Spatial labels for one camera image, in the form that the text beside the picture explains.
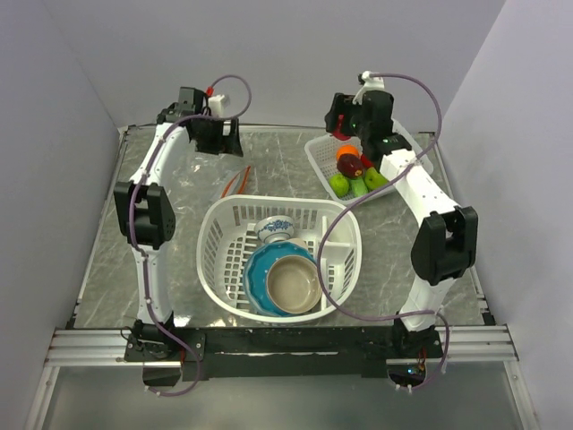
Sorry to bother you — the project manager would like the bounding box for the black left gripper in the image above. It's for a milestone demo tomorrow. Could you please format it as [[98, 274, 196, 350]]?
[[192, 116, 243, 157]]

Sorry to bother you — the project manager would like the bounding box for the pink red fake peach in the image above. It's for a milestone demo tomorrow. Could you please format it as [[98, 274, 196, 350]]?
[[331, 115, 349, 142]]

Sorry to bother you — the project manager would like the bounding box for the orange fake tangerine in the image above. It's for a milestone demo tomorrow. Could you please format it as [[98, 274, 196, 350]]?
[[336, 144, 360, 159]]

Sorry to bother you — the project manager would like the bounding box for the dark red fake apple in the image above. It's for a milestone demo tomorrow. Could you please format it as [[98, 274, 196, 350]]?
[[337, 155, 363, 178]]

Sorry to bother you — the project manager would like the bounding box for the clear orange zip top bag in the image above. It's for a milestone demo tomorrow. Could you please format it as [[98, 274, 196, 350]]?
[[168, 153, 252, 207]]

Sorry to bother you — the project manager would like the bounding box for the green fake apple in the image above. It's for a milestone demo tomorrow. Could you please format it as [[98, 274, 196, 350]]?
[[363, 167, 388, 191], [329, 173, 350, 198]]

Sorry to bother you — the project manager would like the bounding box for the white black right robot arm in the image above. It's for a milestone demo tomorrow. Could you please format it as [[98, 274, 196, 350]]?
[[325, 90, 478, 357]]

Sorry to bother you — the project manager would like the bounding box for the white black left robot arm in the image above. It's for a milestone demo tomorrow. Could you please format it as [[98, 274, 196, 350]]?
[[113, 87, 244, 360]]

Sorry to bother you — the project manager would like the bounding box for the white perforated rectangular basket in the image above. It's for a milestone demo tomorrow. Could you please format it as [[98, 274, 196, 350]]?
[[304, 118, 434, 208]]

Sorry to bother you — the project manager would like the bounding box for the white round dish basket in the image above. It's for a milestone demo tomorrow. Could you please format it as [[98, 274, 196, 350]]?
[[196, 195, 362, 324]]

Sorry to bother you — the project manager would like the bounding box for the blue floral white bowl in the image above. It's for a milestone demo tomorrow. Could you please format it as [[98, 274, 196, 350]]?
[[254, 215, 295, 244]]

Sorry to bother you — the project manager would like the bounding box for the teal blue bowl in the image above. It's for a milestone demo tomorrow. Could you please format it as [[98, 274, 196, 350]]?
[[243, 239, 316, 317]]

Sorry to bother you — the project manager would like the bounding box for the beige ceramic bowl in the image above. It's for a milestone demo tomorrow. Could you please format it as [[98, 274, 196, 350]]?
[[266, 254, 321, 314]]

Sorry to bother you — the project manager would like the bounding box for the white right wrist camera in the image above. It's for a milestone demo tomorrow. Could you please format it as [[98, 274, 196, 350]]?
[[353, 71, 385, 105]]

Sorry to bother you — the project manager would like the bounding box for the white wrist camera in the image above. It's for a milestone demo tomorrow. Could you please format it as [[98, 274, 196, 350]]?
[[206, 87, 230, 117], [353, 71, 385, 105]]

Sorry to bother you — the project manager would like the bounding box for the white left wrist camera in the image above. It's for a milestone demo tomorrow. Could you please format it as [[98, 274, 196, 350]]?
[[206, 87, 230, 117]]

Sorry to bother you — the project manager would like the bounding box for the black aluminium base frame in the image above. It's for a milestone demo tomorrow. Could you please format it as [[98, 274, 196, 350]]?
[[45, 326, 517, 388]]

